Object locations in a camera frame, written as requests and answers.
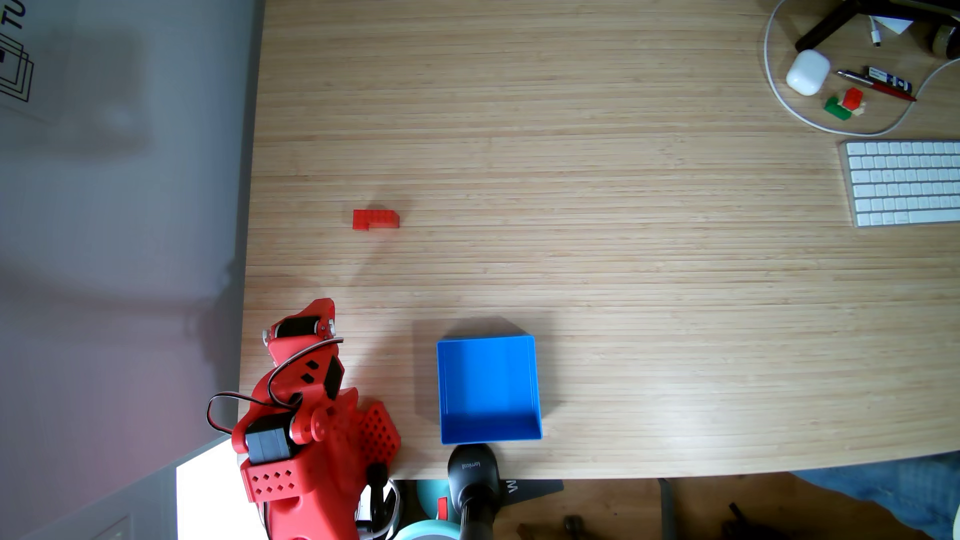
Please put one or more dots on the blue plastic bin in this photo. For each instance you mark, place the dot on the blue plastic bin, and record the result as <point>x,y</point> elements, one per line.
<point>487,382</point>

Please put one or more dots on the small green lego brick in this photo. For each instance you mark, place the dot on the small green lego brick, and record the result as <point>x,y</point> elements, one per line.
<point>836,109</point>

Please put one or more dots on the small red lego brick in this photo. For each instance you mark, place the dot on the small red lego brick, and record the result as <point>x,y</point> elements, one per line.
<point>852,98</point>

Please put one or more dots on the black table clamp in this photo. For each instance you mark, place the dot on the black table clamp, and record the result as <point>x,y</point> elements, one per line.
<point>376,476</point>

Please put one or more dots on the teal round object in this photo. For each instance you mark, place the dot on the teal round object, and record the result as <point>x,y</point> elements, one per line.
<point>427,495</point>

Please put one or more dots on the white sheet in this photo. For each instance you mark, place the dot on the white sheet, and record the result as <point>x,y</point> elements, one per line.
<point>210,495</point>

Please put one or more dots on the black card with letter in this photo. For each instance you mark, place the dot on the black card with letter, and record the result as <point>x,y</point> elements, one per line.
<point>529,489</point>

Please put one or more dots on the printed cardboard box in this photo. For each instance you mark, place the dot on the printed cardboard box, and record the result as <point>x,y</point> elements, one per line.
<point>15,75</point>

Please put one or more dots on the grey bar under table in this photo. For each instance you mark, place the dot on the grey bar under table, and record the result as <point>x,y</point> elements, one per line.
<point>666,510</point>

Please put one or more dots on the white earbud case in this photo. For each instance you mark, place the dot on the white earbud case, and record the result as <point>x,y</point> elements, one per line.
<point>808,72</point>

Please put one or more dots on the black stand leg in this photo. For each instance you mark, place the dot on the black stand leg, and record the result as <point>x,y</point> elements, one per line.
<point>825,26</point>

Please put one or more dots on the white keyboard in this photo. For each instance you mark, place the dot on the white keyboard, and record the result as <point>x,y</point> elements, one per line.
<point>900,184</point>

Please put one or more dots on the red and black pen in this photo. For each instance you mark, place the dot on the red and black pen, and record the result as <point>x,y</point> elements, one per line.
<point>877,85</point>

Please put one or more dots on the person's leg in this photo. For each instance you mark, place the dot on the person's leg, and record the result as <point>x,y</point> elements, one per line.
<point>900,487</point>

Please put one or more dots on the black usb stick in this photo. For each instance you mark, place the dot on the black usb stick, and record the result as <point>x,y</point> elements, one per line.
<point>892,79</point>

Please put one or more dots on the white paper piece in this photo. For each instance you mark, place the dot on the white paper piece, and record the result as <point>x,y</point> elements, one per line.
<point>896,25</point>

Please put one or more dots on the dark tape roll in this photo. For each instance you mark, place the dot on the dark tape roll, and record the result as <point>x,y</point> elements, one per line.
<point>946,41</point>

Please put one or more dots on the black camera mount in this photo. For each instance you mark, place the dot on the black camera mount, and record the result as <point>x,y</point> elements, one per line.
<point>474,487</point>

